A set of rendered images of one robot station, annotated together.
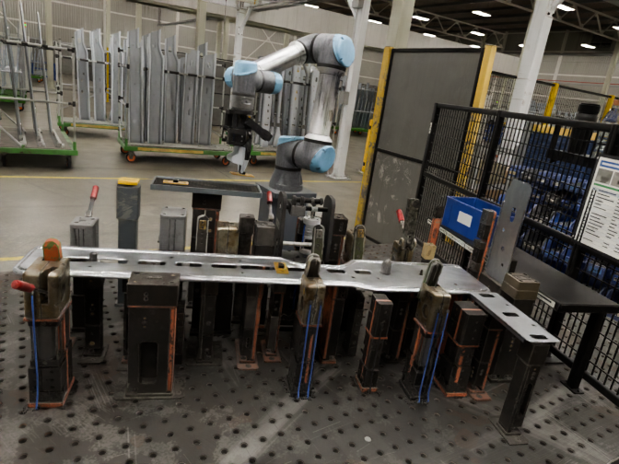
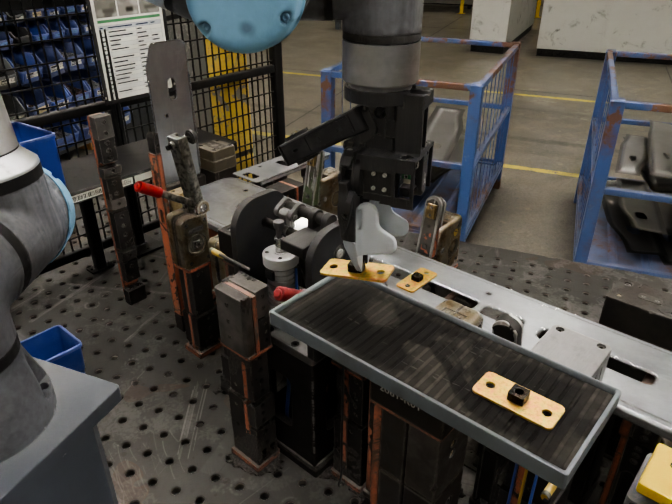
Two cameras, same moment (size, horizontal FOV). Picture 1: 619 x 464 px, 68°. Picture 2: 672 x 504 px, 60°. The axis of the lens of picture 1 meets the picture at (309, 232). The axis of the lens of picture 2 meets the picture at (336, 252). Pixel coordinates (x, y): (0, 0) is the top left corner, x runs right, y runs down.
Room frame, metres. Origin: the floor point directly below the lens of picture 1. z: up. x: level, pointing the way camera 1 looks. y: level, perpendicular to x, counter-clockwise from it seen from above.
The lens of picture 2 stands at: (1.95, 0.73, 1.57)
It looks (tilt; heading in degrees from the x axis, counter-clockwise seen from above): 29 degrees down; 235
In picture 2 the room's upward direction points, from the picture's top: straight up
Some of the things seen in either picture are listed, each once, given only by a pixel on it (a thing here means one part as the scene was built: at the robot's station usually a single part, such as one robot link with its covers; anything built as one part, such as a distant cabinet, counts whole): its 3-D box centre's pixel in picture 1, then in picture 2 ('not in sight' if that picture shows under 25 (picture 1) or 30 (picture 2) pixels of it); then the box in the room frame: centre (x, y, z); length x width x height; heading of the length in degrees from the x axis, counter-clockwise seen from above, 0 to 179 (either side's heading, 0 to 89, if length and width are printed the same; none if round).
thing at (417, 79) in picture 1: (412, 165); not in sight; (4.17, -0.84, 1.00); 1.34 x 0.14 x 2.00; 33
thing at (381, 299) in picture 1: (374, 343); not in sight; (1.21, -0.24, 0.84); 0.11 x 0.08 x 0.29; 14
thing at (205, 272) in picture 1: (274, 270); (428, 284); (1.29, 0.09, 1.00); 1.38 x 0.22 x 0.02; 104
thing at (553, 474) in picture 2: (207, 186); (428, 353); (1.58, 0.37, 1.16); 0.37 x 0.14 x 0.02; 104
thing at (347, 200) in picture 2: not in sight; (352, 200); (1.61, 0.28, 1.31); 0.05 x 0.02 x 0.09; 32
